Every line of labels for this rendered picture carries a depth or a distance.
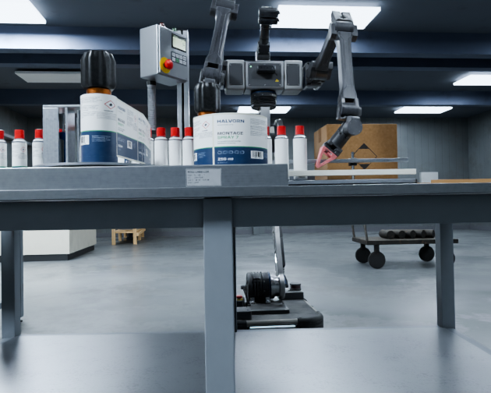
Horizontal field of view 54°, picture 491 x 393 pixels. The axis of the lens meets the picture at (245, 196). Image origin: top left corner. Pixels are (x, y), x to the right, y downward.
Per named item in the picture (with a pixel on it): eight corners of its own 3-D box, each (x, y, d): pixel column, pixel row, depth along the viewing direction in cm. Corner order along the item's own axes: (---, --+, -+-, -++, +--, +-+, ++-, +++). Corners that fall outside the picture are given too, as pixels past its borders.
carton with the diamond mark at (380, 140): (327, 189, 199) (326, 123, 199) (314, 191, 223) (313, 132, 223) (398, 188, 201) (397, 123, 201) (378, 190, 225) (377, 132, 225)
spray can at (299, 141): (294, 180, 178) (293, 125, 179) (292, 181, 184) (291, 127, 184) (308, 180, 178) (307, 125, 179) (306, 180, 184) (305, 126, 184)
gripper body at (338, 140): (326, 143, 177) (338, 127, 177) (321, 146, 187) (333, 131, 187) (340, 154, 177) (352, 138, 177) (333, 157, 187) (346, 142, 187)
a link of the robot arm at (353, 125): (358, 107, 184) (337, 105, 183) (369, 102, 172) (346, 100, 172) (357, 138, 184) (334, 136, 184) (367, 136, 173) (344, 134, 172)
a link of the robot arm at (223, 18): (237, 12, 199) (211, 6, 198) (239, 1, 194) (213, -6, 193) (224, 90, 177) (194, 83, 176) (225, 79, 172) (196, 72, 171)
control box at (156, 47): (139, 78, 185) (139, 28, 185) (170, 86, 199) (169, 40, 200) (159, 73, 179) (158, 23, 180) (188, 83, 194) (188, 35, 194)
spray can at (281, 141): (275, 180, 178) (274, 125, 179) (274, 181, 184) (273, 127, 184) (289, 180, 178) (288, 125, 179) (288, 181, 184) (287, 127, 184)
